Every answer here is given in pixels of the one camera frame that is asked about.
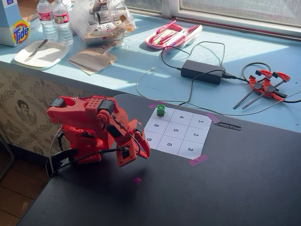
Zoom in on black power adapter brick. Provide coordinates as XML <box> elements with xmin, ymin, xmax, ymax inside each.
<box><xmin>180</xmin><ymin>59</ymin><xmax>226</xmax><ymax>85</ymax></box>

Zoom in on Tide detergent cardboard box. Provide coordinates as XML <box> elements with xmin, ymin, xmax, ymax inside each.
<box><xmin>0</xmin><ymin>0</ymin><xmax>44</xmax><ymax>47</ymax></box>

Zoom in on clear water bottle red label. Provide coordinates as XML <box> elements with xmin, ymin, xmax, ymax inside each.
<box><xmin>52</xmin><ymin>0</ymin><xmax>74</xmax><ymax>46</ymax></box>
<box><xmin>37</xmin><ymin>0</ymin><xmax>59</xmax><ymax>42</ymax></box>

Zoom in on blue white carton with stickers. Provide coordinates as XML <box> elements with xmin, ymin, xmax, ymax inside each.
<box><xmin>0</xmin><ymin>0</ymin><xmax>24</xmax><ymax>30</ymax></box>

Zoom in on long thin black cable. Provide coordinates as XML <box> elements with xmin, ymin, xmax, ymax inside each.
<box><xmin>162</xmin><ymin>69</ymin><xmax>301</xmax><ymax>116</ymax></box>

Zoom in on pink white pencil case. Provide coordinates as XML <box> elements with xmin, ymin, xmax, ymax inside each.
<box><xmin>144</xmin><ymin>20</ymin><xmax>203</xmax><ymax>50</ymax></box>

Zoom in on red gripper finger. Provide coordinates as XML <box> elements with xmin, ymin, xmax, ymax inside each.
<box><xmin>135</xmin><ymin>146</ymin><xmax>149</xmax><ymax>159</ymax></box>
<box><xmin>140</xmin><ymin>130</ymin><xmax>151</xmax><ymax>158</ymax></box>

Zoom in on black adapter cable with plug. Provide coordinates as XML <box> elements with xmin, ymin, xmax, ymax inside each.
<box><xmin>222</xmin><ymin>61</ymin><xmax>301</xmax><ymax>104</ymax></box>

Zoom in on brown paper napkin stack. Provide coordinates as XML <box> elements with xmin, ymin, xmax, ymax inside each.
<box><xmin>67</xmin><ymin>47</ymin><xmax>118</xmax><ymax>76</ymax></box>

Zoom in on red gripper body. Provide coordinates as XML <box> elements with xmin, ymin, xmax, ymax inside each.
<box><xmin>114</xmin><ymin>119</ymin><xmax>145</xmax><ymax>152</ymax></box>

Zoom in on white square plate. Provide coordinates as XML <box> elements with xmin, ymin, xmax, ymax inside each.
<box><xmin>14</xmin><ymin>40</ymin><xmax>71</xmax><ymax>69</ymax></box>

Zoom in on black table clamp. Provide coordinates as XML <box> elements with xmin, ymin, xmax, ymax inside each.
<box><xmin>46</xmin><ymin>148</ymin><xmax>78</xmax><ymax>178</ymax></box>

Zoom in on red black bar clamps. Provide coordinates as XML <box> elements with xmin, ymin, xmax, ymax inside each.
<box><xmin>242</xmin><ymin>71</ymin><xmax>291</xmax><ymax>109</ymax></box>

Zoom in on red wrist camera mount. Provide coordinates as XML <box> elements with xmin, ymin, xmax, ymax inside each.
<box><xmin>116</xmin><ymin>143</ymin><xmax>137</xmax><ymax>168</ymax></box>

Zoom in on black looped adapter cable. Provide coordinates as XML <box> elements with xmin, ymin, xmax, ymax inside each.
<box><xmin>160</xmin><ymin>41</ymin><xmax>226</xmax><ymax>71</ymax></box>

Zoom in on silver table knife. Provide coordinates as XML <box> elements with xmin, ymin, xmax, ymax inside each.
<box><xmin>23</xmin><ymin>39</ymin><xmax>48</xmax><ymax>63</ymax></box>

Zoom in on clear plastic bag with packets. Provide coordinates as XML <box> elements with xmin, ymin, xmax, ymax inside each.
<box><xmin>70</xmin><ymin>0</ymin><xmax>137</xmax><ymax>47</ymax></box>

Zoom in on window frame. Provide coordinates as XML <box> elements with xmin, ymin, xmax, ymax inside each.
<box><xmin>124</xmin><ymin>0</ymin><xmax>301</xmax><ymax>40</ymax></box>

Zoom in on black camera cable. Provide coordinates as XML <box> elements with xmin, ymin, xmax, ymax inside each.
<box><xmin>48</xmin><ymin>147</ymin><xmax>127</xmax><ymax>179</ymax></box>

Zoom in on light blue window sill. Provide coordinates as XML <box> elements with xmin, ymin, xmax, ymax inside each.
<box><xmin>0</xmin><ymin>11</ymin><xmax>301</xmax><ymax>134</ymax></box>

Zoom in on white numbered grid paper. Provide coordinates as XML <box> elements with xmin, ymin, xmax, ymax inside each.
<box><xmin>143</xmin><ymin>105</ymin><xmax>212</xmax><ymax>156</ymax></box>

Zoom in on thin white cable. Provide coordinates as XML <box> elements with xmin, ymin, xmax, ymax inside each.
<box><xmin>112</xmin><ymin>66</ymin><xmax>156</xmax><ymax>99</ymax></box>

